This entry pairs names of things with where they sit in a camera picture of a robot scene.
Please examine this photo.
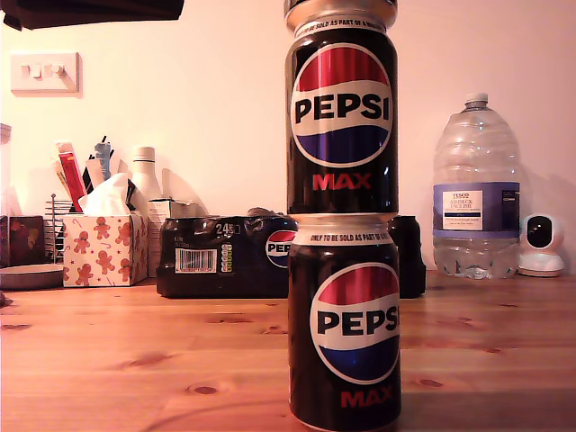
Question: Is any black Pepsi Max can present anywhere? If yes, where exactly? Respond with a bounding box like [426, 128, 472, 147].
[282, 0, 401, 22]
[283, 13, 401, 222]
[287, 218, 401, 432]

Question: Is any shrink-wrapped Pepsi can multipack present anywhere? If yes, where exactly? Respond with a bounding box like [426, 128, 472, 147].
[156, 206, 428, 300]

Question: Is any white black-striped packet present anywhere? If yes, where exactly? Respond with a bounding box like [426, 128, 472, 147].
[82, 157, 110, 195]

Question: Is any white bottle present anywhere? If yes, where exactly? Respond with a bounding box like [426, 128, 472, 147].
[129, 146, 164, 212]

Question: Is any white paper tissue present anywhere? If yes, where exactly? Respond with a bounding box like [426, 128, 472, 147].
[78, 173, 136, 217]

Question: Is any small white printed carton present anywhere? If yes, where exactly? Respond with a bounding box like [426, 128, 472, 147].
[147, 199, 175, 279]

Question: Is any small brown carton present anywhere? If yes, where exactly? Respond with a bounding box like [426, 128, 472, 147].
[169, 201, 200, 221]

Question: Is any dark reddish wooden box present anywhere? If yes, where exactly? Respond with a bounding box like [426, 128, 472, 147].
[0, 215, 46, 267]

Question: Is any gingerbread print tissue box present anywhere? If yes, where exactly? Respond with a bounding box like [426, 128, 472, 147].
[62, 214, 149, 288]

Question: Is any grey shallow dish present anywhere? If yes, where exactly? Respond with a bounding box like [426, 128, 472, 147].
[0, 264, 66, 292]

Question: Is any large clear water bottle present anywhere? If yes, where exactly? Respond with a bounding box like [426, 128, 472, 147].
[432, 93, 522, 280]

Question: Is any white wall switch plate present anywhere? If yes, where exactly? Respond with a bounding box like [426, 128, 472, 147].
[9, 51, 83, 98]

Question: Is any metal wire rack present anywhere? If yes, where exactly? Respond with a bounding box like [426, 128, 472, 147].
[44, 193, 76, 266]

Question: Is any small white round camera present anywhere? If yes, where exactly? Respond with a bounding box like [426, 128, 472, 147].
[517, 213, 566, 278]

